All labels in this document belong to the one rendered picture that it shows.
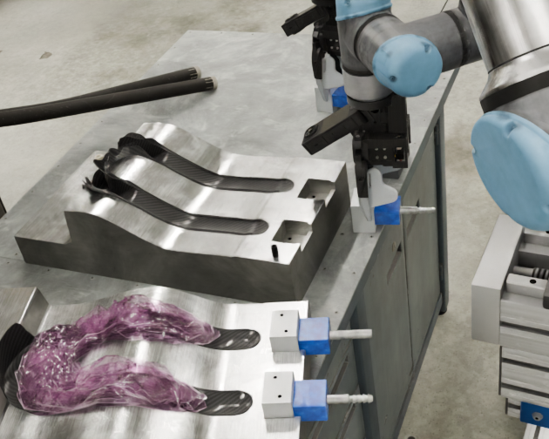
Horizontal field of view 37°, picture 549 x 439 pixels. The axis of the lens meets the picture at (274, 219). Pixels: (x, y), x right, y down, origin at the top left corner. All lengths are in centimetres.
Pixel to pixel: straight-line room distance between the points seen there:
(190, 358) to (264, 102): 78
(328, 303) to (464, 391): 97
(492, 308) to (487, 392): 118
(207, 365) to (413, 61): 47
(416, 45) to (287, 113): 69
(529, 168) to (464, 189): 206
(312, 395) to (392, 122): 43
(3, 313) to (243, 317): 33
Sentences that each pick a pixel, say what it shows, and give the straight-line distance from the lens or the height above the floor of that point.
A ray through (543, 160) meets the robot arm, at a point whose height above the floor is 124.
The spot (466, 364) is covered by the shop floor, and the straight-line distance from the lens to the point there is 220.
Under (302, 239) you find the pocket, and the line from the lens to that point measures 124.
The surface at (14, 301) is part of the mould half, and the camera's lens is 121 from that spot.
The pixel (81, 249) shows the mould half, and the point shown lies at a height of 85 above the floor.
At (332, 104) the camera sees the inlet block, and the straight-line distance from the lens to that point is 165.
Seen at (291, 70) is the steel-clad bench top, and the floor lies 80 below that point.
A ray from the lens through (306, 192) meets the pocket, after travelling 132.
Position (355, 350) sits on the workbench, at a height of 53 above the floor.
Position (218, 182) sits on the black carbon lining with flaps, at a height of 88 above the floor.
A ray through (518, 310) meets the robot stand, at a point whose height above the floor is 97.
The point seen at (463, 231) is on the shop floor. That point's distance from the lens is 260.
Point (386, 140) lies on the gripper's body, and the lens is 122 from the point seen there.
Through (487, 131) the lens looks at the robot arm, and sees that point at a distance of 75.
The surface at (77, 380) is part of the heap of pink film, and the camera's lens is 107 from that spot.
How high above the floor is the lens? 164
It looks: 37 degrees down
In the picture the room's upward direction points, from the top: 11 degrees counter-clockwise
